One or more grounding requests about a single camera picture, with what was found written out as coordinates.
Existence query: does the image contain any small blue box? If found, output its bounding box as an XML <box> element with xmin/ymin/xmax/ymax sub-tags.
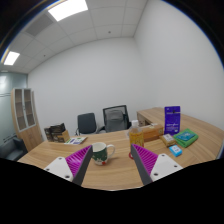
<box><xmin>168</xmin><ymin>144</ymin><xmax>184</xmax><ymax>158</ymax></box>

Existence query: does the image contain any green floral ceramic mug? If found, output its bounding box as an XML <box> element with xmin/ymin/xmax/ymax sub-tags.
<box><xmin>91</xmin><ymin>141</ymin><xmax>116</xmax><ymax>166</ymax></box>

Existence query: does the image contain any ceiling air vent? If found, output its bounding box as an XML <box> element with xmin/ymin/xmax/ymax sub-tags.
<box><xmin>24</xmin><ymin>13</ymin><xmax>54</xmax><ymax>37</ymax></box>

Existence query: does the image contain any wooden glass-door cabinet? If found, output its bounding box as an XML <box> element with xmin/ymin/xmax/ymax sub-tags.
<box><xmin>10</xmin><ymin>87</ymin><xmax>44</xmax><ymax>153</ymax></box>

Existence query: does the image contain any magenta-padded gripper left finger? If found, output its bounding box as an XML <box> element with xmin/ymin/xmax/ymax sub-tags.
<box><xmin>43</xmin><ymin>144</ymin><xmax>94</xmax><ymax>186</ymax></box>

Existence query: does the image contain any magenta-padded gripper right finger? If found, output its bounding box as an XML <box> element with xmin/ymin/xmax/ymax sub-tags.
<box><xmin>130</xmin><ymin>143</ymin><xmax>184</xmax><ymax>186</ymax></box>

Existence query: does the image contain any rectangular ceiling light panel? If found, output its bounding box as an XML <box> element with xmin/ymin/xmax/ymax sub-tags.
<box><xmin>3</xmin><ymin>50</ymin><xmax>21</xmax><ymax>66</ymax></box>
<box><xmin>47</xmin><ymin>0</ymin><xmax>89</xmax><ymax>22</ymax></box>

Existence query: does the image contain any orange-brown wooden box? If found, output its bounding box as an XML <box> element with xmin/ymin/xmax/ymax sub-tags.
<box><xmin>141</xmin><ymin>123</ymin><xmax>165</xmax><ymax>143</ymax></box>

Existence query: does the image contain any purple standing pouch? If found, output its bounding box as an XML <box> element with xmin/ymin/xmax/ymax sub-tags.
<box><xmin>163</xmin><ymin>105</ymin><xmax>182</xmax><ymax>136</ymax></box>

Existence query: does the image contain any white printed leaflet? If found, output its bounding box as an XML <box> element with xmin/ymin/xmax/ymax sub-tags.
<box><xmin>64</xmin><ymin>135</ymin><xmax>88</xmax><ymax>146</ymax></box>

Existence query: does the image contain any yellow tea drink bottle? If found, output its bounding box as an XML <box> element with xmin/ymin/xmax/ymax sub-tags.
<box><xmin>128</xmin><ymin>119</ymin><xmax>145</xmax><ymax>150</ymax></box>

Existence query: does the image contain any small tan labelled box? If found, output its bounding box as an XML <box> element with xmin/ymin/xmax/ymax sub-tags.
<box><xmin>159</xmin><ymin>133</ymin><xmax>177</xmax><ymax>148</ymax></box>

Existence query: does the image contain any grey mesh office chair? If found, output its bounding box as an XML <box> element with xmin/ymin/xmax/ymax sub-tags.
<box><xmin>101</xmin><ymin>104</ymin><xmax>132</xmax><ymax>134</ymax></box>

